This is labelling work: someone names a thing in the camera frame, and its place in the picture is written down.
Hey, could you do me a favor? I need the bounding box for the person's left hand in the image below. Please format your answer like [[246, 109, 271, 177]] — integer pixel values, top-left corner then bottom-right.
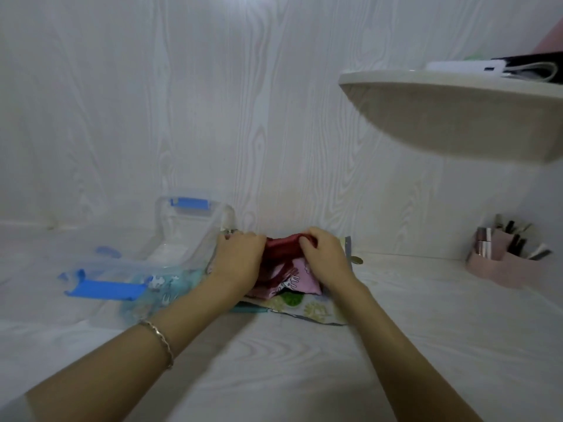
[[205, 231, 268, 296]]

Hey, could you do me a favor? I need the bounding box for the person's right hand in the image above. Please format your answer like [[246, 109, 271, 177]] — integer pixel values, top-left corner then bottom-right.
[[299, 227, 360, 297]]

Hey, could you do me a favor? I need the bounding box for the red cloth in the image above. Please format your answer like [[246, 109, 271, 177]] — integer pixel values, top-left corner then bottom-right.
[[257, 233, 318, 290]]

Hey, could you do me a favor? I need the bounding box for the person's left forearm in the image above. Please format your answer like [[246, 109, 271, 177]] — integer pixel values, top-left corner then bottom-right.
[[26, 273, 249, 422]]

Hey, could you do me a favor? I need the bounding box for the person's right forearm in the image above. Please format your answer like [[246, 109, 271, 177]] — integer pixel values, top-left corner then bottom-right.
[[323, 280, 484, 422]]

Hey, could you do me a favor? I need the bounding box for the pink printed cloth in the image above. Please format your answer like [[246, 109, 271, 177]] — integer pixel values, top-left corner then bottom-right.
[[246, 257, 328, 300]]

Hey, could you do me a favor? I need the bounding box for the clear plastic storage box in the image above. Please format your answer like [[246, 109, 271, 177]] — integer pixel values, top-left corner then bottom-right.
[[143, 196, 239, 277]]

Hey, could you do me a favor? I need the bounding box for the floral patterned cloth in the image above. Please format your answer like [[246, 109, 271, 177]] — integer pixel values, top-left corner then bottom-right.
[[232, 236, 358, 326]]

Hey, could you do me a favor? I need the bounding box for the teal printed cloth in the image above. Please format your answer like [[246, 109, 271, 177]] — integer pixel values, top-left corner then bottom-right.
[[122, 268, 213, 322]]

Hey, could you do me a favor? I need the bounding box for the clear lid with blue clips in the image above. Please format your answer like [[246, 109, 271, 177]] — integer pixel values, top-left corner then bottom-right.
[[58, 245, 209, 323]]

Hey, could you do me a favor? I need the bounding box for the rose metallic lipstick tube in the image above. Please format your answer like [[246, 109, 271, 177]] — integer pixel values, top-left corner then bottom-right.
[[474, 227, 493, 260]]

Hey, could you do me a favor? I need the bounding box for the pink cosmetics organizer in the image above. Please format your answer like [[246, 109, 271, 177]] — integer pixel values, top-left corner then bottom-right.
[[465, 228, 556, 290]]

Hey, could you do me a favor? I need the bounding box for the white power bank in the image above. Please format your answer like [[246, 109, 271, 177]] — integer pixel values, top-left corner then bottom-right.
[[426, 59, 507, 75]]

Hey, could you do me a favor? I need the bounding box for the black flat device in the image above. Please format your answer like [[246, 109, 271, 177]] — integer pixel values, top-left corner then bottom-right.
[[492, 51, 563, 85]]

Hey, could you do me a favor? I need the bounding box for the pink object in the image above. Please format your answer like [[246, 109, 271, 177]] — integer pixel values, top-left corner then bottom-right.
[[531, 18, 563, 54]]

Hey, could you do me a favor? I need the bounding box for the silver bracelet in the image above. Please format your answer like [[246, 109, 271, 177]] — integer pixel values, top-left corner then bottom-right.
[[138, 320, 175, 370]]

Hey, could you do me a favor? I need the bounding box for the white wall shelf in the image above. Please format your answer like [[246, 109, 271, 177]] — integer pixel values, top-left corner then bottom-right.
[[338, 69, 563, 164]]

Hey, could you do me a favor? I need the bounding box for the white cable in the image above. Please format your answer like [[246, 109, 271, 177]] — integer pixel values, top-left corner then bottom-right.
[[504, 62, 559, 82]]

